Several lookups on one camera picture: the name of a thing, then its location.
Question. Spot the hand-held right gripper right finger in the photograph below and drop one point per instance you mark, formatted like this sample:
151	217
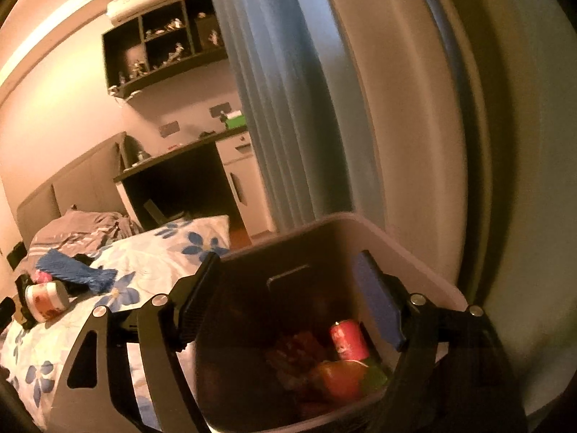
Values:
376	297

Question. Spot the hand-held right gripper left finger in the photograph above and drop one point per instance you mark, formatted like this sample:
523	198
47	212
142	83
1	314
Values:
198	306

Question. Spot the red printed paper cup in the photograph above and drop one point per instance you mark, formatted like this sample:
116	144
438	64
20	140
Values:
347	340
340	379

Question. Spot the grey plastic bin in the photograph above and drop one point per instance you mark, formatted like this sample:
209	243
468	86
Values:
315	243

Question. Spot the red and white plastic bag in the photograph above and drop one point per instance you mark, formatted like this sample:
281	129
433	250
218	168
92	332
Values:
297	352

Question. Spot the blue knitted cloth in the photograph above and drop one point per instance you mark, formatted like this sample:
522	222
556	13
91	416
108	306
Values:
72	268

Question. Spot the white and red jar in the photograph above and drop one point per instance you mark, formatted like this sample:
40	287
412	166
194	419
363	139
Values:
47	300

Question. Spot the pink plastic bag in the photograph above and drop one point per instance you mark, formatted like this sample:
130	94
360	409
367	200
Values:
43	277

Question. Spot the white blue floral blanket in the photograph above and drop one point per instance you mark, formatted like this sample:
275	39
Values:
135	257

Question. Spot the dark desk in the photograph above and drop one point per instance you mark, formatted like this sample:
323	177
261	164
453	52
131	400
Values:
180	180

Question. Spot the white drawer cabinet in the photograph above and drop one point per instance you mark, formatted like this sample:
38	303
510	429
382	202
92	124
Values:
239	180

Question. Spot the grey padded headboard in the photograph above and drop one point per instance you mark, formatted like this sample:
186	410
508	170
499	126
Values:
81	185

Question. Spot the small black desk item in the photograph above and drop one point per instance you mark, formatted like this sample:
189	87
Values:
207	134

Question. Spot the black bedside box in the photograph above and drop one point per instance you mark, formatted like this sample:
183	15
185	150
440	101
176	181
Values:
16	254

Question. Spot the green box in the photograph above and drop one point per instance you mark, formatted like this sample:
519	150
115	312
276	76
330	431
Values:
235	121

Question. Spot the blue curtain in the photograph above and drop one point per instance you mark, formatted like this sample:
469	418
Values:
279	99

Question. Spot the collection of small figurines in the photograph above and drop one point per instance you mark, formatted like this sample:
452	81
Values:
137	68

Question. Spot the dark wall outlet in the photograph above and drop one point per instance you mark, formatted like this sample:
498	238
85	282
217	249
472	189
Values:
168	129
219	110

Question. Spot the dark wall shelf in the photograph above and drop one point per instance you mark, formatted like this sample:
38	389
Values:
121	49

